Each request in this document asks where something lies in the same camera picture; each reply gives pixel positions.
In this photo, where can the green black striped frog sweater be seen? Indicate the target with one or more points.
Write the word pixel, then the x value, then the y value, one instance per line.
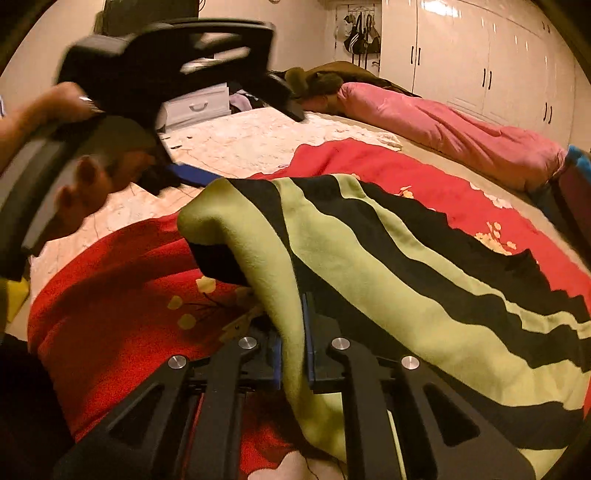
pixel 415 286

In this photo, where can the hanging bags on wall hooks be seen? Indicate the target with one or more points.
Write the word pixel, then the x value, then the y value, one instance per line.
pixel 362 37

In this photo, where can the yellow object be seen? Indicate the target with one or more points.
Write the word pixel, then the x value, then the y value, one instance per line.
pixel 14 300

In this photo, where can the bed with beige sheet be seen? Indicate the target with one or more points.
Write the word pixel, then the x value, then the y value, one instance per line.
pixel 461 167

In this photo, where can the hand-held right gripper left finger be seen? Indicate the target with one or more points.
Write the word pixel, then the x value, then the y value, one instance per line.
pixel 276 364

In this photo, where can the red floral blanket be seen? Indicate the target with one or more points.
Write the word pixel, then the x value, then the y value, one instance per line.
pixel 115 286

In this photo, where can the cream patterned blanket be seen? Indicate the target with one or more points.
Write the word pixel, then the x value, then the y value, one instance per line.
pixel 258 138

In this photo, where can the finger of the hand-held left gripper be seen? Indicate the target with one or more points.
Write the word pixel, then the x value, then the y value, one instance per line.
pixel 194 175
pixel 258 41

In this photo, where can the pile of dark clothes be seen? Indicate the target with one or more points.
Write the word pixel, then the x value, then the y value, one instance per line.
pixel 242 99

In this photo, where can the black wall television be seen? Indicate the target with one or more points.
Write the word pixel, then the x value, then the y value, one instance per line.
pixel 147 11

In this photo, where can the person's left forearm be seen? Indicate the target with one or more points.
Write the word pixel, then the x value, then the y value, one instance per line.
pixel 7 138

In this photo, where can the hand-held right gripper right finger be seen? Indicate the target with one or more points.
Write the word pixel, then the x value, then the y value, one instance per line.
pixel 309 350

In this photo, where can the teal cloth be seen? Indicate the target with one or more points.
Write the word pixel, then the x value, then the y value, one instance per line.
pixel 579 157

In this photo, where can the pink duvet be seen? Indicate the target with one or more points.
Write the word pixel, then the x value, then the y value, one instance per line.
pixel 438 120

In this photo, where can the white drawer chest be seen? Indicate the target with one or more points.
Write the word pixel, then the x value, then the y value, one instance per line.
pixel 198 108

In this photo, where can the white wardrobe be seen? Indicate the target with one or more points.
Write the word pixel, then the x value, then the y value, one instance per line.
pixel 485 55

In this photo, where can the person's left hand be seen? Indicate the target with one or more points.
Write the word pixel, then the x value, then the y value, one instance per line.
pixel 60 104

